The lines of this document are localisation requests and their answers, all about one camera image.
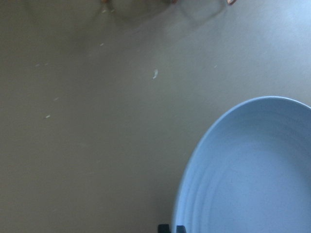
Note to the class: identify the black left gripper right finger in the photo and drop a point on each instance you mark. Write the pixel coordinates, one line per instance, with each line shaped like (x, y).
(180, 229)

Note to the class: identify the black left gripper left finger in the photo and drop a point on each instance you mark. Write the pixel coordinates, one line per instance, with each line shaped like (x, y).
(163, 228)

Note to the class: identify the blue round plate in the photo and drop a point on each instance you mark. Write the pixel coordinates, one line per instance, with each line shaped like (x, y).
(250, 172)

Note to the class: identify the copper wire bottle rack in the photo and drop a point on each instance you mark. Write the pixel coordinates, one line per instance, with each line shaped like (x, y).
(229, 2)

